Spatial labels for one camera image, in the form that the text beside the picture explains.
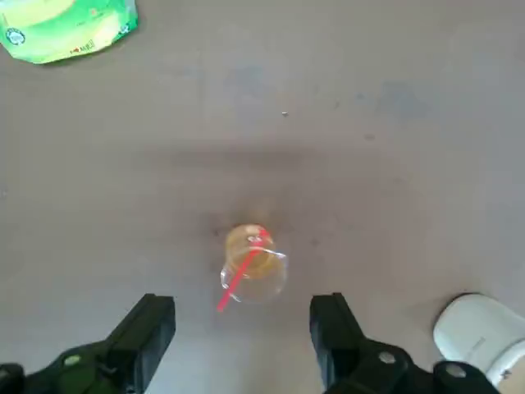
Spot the red stirring rod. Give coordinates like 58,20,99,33
216,227,273,314

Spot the white trash can with lid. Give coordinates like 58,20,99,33
432,292,525,389

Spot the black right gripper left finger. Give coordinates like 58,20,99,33
0,293,177,394

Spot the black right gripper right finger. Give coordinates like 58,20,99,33
309,291,500,394

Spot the clear measuring cup amber solution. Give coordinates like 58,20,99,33
219,222,289,305

